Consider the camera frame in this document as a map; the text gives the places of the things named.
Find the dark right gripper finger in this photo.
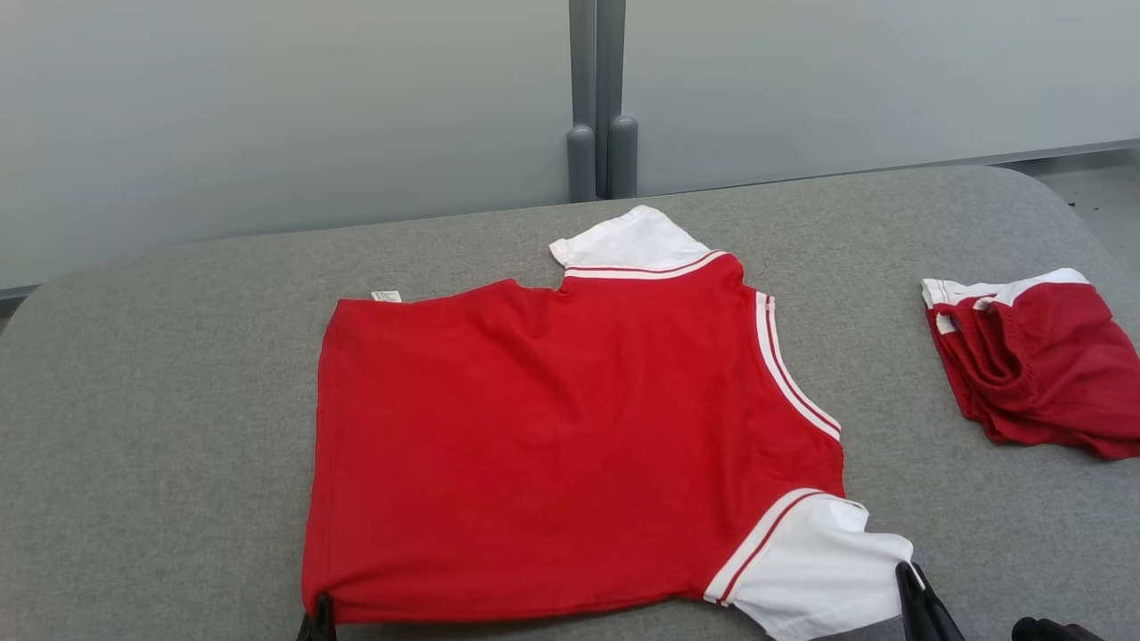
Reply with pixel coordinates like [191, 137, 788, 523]
[912, 563, 966, 641]
[894, 562, 932, 641]

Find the red shorts white side stripe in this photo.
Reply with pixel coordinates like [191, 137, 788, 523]
[920, 267, 1140, 462]

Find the red white lettered jersey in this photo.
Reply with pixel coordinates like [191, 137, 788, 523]
[301, 205, 916, 641]

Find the grey partition post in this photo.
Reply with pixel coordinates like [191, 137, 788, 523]
[595, 0, 639, 199]
[566, 0, 599, 203]

